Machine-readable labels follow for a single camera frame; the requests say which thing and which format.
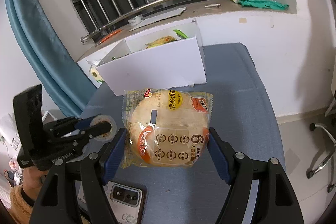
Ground round bread packet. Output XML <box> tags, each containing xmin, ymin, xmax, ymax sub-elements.
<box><xmin>121</xmin><ymin>89</ymin><xmax>213</xmax><ymax>168</ymax></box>

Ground person's left hand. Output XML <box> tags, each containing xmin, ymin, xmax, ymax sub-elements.
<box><xmin>22</xmin><ymin>166</ymin><xmax>49</xmax><ymax>201</ymax></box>

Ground smartphone with cartoon case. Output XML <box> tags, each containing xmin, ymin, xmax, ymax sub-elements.
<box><xmin>79</xmin><ymin>180</ymin><xmax>147</xmax><ymax>224</ymax></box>

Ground blue curtain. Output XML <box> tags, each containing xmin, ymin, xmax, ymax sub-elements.
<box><xmin>5</xmin><ymin>0</ymin><xmax>97</xmax><ymax>117</ymax></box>

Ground white office chair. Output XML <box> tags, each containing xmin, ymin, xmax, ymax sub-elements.
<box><xmin>305</xmin><ymin>97</ymin><xmax>336</xmax><ymax>193</ymax></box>

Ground orange pen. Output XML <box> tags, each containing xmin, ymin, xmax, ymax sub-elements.
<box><xmin>99</xmin><ymin>29</ymin><xmax>122</xmax><ymax>44</ymax></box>

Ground white storage box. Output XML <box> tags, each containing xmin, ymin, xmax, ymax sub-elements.
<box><xmin>96</xmin><ymin>18</ymin><xmax>207</xmax><ymax>96</ymax></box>

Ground yellow chips packet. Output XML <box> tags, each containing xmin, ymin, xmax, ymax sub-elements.
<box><xmin>146</xmin><ymin>36</ymin><xmax>176</xmax><ymax>49</ymax></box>

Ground small stick on sill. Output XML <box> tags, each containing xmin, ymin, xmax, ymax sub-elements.
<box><xmin>205</xmin><ymin>3</ymin><xmax>221</xmax><ymax>8</ymax></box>

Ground green plastic bags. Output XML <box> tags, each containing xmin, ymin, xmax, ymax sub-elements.
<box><xmin>231</xmin><ymin>0</ymin><xmax>289</xmax><ymax>11</ymax></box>

